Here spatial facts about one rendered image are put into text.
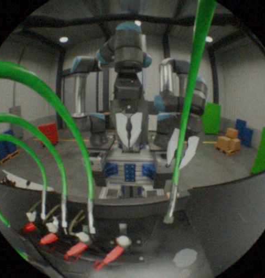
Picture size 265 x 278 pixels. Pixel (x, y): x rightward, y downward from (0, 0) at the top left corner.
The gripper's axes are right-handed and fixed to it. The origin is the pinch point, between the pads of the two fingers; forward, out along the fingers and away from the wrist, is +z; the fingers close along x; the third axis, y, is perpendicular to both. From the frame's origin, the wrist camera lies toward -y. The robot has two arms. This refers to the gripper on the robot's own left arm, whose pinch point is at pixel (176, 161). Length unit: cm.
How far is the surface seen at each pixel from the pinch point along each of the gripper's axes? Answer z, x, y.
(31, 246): 35.6, 11.8, -17.4
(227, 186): -0.9, -20.1, 6.1
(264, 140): -171, -225, 139
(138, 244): 25.9, -3.5, 5.5
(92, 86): -284, 537, 283
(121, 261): 31.6, -3.2, -0.3
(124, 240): 19.4, 0.5, -6.5
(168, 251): 31.2, -18.5, 17.2
